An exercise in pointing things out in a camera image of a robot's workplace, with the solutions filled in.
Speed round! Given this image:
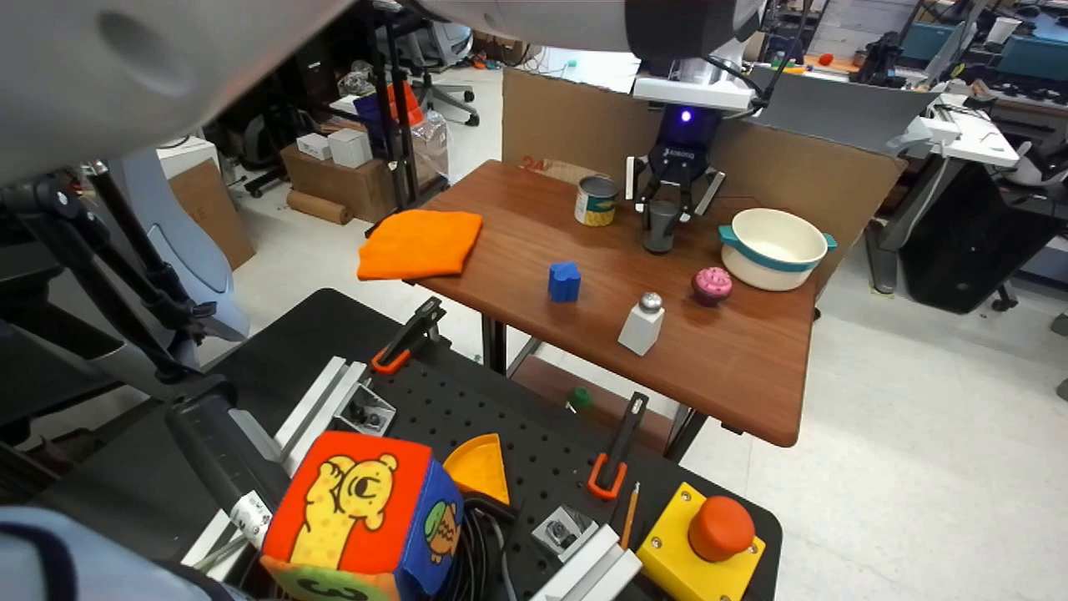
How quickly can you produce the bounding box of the black office chair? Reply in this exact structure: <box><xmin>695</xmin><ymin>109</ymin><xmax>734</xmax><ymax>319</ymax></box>
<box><xmin>894</xmin><ymin>164</ymin><xmax>1068</xmax><ymax>317</ymax></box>

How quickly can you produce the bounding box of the pencil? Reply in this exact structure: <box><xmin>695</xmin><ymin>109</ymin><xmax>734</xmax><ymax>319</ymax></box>
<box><xmin>619</xmin><ymin>476</ymin><xmax>649</xmax><ymax>550</ymax></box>

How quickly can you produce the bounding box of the bundle of cables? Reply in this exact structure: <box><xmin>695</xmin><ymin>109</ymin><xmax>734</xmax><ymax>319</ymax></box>
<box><xmin>449</xmin><ymin>498</ymin><xmax>521</xmax><ymax>601</ymax></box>

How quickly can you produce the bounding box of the blue block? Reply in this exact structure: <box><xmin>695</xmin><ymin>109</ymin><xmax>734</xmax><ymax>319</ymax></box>
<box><xmin>546</xmin><ymin>260</ymin><xmax>583</xmax><ymax>303</ymax></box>

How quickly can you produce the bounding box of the white shaker bottle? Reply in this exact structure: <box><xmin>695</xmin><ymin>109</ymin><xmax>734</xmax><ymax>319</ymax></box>
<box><xmin>616</xmin><ymin>289</ymin><xmax>669</xmax><ymax>360</ymax></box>

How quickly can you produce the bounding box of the yellow emergency stop button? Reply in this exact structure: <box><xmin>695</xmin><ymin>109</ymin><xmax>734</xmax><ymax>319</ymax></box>
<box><xmin>636</xmin><ymin>480</ymin><xmax>772</xmax><ymax>601</ymax></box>

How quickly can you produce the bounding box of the cardboard panel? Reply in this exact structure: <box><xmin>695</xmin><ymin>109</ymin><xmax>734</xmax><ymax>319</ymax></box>
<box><xmin>501</xmin><ymin>65</ymin><xmax>912</xmax><ymax>252</ymax></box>

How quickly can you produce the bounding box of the small printed marker card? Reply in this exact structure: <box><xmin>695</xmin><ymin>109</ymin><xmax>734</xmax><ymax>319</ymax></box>
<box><xmin>528</xmin><ymin>505</ymin><xmax>590</xmax><ymax>565</ymax></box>
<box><xmin>333</xmin><ymin>380</ymin><xmax>400</xmax><ymax>437</ymax></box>

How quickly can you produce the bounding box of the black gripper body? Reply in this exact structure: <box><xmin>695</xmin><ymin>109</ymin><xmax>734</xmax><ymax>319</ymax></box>
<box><xmin>649</xmin><ymin>102</ymin><xmax>721</xmax><ymax>183</ymax></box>

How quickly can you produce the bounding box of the white topped desk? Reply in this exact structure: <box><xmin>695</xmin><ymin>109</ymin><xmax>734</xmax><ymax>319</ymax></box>
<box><xmin>865</xmin><ymin>91</ymin><xmax>1025</xmax><ymax>293</ymax></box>

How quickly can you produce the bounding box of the black tripod stand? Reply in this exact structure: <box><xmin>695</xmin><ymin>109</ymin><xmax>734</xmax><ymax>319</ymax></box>
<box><xmin>0</xmin><ymin>164</ymin><xmax>240</xmax><ymax>469</ymax></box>

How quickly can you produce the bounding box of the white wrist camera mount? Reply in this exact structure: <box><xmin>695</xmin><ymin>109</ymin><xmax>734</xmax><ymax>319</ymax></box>
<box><xmin>630</xmin><ymin>62</ymin><xmax>765</xmax><ymax>116</ymax></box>

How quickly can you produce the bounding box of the colourful plush bear cube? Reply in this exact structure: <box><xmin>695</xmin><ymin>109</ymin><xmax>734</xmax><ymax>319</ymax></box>
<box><xmin>256</xmin><ymin>426</ymin><xmax>468</xmax><ymax>601</ymax></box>

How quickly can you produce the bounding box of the gray cup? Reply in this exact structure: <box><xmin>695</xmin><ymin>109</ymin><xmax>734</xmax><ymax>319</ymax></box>
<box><xmin>641</xmin><ymin>193</ymin><xmax>692</xmax><ymax>258</ymax></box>

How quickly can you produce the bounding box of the open cardboard box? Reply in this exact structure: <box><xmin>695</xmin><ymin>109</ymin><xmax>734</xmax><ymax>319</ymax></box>
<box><xmin>279</xmin><ymin>128</ymin><xmax>400</xmax><ymax>222</ymax></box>

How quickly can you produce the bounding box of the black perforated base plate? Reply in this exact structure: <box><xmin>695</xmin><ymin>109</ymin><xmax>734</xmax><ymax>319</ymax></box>
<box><xmin>44</xmin><ymin>284</ymin><xmax>788</xmax><ymax>601</ymax></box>

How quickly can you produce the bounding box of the orange folded cloth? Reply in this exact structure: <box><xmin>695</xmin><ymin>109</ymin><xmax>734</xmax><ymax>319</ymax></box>
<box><xmin>355</xmin><ymin>207</ymin><xmax>488</xmax><ymax>284</ymax></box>

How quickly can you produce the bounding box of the black clamp orange handle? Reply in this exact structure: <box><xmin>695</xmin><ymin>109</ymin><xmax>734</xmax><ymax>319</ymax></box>
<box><xmin>366</xmin><ymin>293</ymin><xmax>451</xmax><ymax>377</ymax></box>
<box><xmin>583</xmin><ymin>388</ymin><xmax>651</xmax><ymax>505</ymax></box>

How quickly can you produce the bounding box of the orange wedge piece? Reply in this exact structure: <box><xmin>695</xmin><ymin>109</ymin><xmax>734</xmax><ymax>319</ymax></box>
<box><xmin>441</xmin><ymin>429</ymin><xmax>513</xmax><ymax>510</ymax></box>

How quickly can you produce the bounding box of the pink cupcake toy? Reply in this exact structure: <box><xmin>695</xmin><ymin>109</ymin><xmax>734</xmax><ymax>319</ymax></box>
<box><xmin>692</xmin><ymin>263</ymin><xmax>737</xmax><ymax>306</ymax></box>

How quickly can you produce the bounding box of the tin can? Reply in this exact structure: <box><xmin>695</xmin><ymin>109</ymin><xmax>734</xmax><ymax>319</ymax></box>
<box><xmin>570</xmin><ymin>174</ymin><xmax>622</xmax><ymax>231</ymax></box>

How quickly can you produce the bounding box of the white bowl teal rim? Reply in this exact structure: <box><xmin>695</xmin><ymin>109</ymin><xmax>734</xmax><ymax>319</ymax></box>
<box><xmin>716</xmin><ymin>202</ymin><xmax>840</xmax><ymax>293</ymax></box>

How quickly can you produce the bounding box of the aluminium rail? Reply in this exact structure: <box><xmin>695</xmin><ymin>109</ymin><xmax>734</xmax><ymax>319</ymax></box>
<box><xmin>532</xmin><ymin>520</ymin><xmax>649</xmax><ymax>601</ymax></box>
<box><xmin>179</xmin><ymin>355</ymin><xmax>374</xmax><ymax>575</ymax></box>

